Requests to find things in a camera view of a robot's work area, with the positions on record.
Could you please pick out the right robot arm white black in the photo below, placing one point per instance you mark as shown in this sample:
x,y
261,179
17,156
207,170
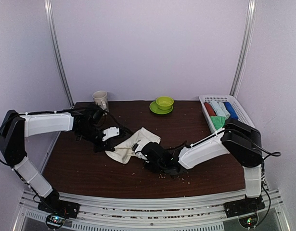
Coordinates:
x,y
240,140

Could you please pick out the patterned ceramic mug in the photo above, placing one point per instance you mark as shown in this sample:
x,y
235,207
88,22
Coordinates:
x,y
100,98

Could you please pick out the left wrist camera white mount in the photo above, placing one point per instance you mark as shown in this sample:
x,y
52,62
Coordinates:
x,y
110,133

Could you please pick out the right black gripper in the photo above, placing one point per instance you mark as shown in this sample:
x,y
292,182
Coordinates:
x,y
149,168

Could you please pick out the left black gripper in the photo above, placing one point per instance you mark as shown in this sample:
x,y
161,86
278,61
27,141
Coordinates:
x,y
105,146

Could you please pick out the aluminium frame post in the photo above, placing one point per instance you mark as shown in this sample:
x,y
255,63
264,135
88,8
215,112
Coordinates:
x,y
246,43
57,53

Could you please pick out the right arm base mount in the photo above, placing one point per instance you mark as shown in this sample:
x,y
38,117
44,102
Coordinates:
x,y
242,207

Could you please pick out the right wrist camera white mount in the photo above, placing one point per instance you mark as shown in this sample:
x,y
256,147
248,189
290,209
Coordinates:
x,y
136,151

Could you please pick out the green microfiber towel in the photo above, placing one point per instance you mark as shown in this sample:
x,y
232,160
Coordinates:
x,y
217,121

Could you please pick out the green cup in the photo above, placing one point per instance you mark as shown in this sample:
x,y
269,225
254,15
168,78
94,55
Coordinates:
x,y
164,102

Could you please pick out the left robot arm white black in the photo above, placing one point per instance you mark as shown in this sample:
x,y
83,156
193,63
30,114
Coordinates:
x,y
25,136

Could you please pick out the white cream towel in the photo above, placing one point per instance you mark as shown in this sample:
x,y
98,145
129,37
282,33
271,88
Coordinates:
x,y
123,151

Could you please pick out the rolled red towel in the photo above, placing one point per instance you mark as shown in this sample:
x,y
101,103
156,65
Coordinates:
x,y
209,109

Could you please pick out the rolled light blue towel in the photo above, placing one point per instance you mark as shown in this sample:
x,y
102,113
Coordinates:
x,y
220,109

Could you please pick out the rolled dark blue towel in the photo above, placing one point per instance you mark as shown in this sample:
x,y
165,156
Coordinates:
x,y
230,109

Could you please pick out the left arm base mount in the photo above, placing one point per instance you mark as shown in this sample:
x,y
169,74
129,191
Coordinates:
x,y
64,208

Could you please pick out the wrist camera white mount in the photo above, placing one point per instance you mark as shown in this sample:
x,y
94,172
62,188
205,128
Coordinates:
x,y
136,151
110,133

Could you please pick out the left aluminium frame post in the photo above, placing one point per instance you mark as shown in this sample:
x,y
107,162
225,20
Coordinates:
x,y
57,53

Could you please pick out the white plastic basket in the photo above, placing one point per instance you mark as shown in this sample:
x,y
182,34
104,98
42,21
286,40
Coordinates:
x,y
243,116

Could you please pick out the aluminium front rail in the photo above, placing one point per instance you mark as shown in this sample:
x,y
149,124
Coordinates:
x,y
197,213

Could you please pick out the right aluminium frame post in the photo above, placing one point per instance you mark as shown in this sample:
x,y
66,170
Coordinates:
x,y
246,43

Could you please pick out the green saucer plate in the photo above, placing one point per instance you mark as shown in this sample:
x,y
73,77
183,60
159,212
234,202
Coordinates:
x,y
156,110

